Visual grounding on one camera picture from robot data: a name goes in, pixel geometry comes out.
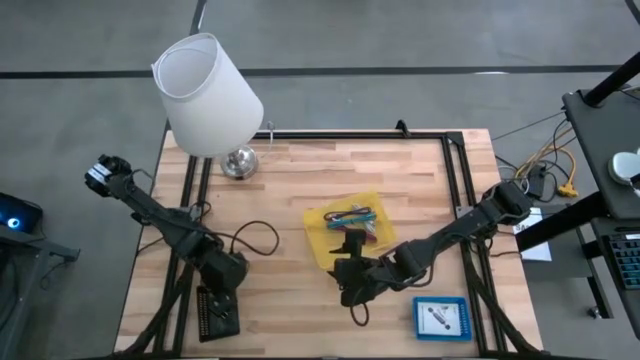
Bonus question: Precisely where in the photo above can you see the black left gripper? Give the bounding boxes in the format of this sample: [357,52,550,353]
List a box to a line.
[199,248,250,320]

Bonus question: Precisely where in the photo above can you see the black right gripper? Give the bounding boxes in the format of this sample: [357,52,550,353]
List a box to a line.
[327,228,387,309]

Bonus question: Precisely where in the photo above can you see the black perforated tray box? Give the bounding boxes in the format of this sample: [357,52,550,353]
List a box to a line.
[197,284,242,343]

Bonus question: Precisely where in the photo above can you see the teal cable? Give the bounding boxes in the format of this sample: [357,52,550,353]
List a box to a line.
[326,213,378,231]

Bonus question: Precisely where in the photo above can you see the yellow cloth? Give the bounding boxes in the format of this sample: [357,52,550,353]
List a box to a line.
[302,190,398,271]

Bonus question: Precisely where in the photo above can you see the blue box with white label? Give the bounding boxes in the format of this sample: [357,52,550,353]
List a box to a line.
[411,296,473,342]

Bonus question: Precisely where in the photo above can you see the white paper sheet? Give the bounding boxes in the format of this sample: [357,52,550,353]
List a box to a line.
[513,207,553,263]

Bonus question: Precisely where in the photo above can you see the grey metal stand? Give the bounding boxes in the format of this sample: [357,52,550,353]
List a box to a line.
[0,228,81,360]

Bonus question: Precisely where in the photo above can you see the black power strip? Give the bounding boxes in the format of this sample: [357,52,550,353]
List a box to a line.
[528,164,550,200]

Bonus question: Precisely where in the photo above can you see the white shade table lamp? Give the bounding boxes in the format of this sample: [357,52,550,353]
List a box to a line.
[151,32,265,180]

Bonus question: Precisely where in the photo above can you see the black device with blue light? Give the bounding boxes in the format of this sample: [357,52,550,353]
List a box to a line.
[0,192,44,234]

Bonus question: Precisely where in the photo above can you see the black side desk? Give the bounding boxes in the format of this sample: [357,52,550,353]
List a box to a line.
[562,87,640,341]

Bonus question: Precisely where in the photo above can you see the black keyboard with teal keys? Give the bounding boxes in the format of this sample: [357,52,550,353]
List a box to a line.
[607,232,640,291]

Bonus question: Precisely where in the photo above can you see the white round device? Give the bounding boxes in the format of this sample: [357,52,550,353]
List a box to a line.
[608,148,640,187]

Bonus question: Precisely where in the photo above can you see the black diagonal pole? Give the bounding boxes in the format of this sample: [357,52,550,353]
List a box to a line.
[583,49,640,109]

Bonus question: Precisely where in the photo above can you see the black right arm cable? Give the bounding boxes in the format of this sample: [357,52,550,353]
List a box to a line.
[348,298,372,328]

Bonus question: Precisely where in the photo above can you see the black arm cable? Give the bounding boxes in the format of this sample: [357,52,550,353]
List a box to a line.
[219,219,280,257]
[348,298,372,328]

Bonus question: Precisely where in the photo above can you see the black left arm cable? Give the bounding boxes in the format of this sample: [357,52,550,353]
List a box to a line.
[219,219,280,257]

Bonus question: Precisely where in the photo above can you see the white lamp cord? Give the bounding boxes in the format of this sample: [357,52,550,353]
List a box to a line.
[259,120,277,159]

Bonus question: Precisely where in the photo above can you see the yellow cable bundle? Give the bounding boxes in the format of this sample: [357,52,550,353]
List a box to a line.
[514,143,580,199]

